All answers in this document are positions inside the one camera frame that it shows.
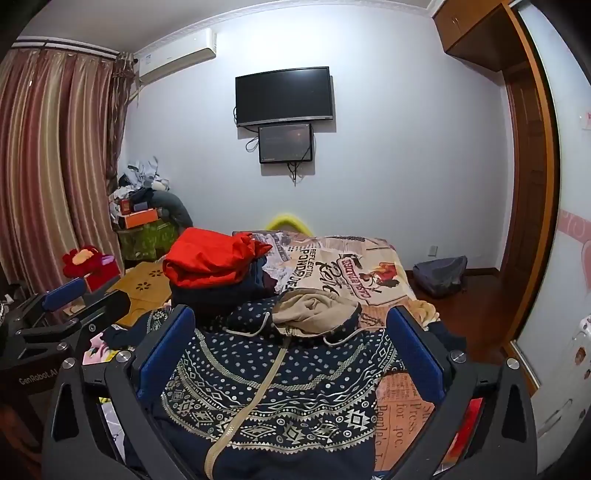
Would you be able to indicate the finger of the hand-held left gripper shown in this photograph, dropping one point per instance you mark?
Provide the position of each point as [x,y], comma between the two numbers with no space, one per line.
[108,304]
[64,290]

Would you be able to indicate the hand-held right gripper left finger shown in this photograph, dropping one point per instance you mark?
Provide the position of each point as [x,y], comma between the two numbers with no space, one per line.
[166,353]

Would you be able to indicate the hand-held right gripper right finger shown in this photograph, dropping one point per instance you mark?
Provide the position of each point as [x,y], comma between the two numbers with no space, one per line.
[415,355]

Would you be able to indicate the navy patterned zip hoodie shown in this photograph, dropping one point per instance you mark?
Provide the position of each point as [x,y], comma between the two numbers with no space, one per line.
[286,387]

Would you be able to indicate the red plush toy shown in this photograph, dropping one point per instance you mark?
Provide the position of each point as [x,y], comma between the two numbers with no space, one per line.
[85,261]

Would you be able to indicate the navy folded garment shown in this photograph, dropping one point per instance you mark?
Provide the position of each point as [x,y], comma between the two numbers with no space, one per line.
[207,297]

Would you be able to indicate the green patterned cloth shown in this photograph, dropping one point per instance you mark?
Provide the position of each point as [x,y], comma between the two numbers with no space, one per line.
[145,240]

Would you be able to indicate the grey backpack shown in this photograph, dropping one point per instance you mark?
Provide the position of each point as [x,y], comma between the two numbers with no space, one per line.
[438,276]

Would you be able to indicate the orange box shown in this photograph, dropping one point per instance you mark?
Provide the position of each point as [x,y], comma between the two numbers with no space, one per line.
[138,218]

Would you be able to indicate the red folded garment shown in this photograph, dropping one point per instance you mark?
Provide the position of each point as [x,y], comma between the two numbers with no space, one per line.
[203,256]

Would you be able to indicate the printed patchwork bedsheet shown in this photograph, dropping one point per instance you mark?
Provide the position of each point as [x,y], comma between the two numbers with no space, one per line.
[351,272]

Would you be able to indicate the pile of household clutter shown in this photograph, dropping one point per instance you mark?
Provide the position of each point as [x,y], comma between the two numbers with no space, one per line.
[136,184]

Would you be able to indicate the striped brown curtain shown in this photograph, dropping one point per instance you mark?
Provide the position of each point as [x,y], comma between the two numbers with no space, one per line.
[55,157]

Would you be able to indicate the yellow rounded object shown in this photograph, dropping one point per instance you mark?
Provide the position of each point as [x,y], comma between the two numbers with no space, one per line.
[288,222]

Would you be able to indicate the brown wooden door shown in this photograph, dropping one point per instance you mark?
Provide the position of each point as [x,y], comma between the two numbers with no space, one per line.
[526,184]

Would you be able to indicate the white sliding wardrobe door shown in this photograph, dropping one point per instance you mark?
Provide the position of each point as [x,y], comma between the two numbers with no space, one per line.
[568,184]

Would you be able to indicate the wooden overhead cabinet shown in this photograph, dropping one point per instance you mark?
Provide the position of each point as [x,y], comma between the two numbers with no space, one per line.
[471,32]

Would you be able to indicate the small black wall monitor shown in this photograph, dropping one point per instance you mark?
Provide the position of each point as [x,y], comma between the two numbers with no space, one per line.
[285,143]

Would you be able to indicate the white wall air conditioner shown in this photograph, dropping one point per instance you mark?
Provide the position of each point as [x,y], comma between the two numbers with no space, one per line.
[178,53]

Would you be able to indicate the black wall television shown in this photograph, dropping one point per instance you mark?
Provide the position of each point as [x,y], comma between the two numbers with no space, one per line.
[282,94]

